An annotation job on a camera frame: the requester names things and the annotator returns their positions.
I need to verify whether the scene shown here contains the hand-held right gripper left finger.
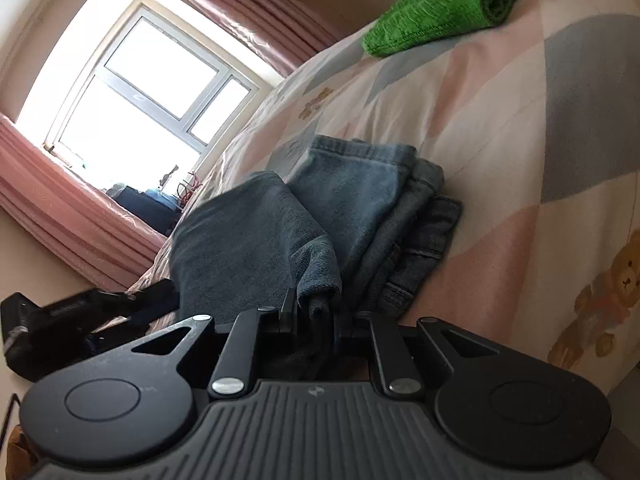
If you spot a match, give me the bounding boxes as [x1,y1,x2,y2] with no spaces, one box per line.
[132,288,299,396]

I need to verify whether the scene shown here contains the green knitted cloth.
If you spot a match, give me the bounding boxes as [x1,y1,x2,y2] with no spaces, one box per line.
[361,0,544,59]

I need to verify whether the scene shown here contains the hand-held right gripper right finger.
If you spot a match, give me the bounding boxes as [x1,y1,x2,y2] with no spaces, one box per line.
[339,311,507,395]

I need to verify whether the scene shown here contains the white framed window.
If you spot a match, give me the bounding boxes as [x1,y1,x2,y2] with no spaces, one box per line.
[42,0,274,182]

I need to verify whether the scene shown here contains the red wire rack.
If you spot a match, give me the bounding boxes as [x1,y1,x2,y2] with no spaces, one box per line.
[177,172,202,207]

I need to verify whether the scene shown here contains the blue denim jeans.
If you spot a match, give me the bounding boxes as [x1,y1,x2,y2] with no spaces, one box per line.
[169,135,464,382]

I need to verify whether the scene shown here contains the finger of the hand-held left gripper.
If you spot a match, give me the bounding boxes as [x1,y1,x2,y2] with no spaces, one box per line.
[131,280,179,330]

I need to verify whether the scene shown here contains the pink curtain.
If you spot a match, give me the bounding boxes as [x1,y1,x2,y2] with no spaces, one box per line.
[0,114,177,295]
[119,0,347,80]

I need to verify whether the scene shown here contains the dark blue bag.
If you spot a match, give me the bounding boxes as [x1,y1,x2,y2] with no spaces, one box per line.
[104,184,184,237]

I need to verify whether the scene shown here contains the pink grey patchwork bedsheet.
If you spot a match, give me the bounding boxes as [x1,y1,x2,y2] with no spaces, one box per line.
[125,0,640,397]

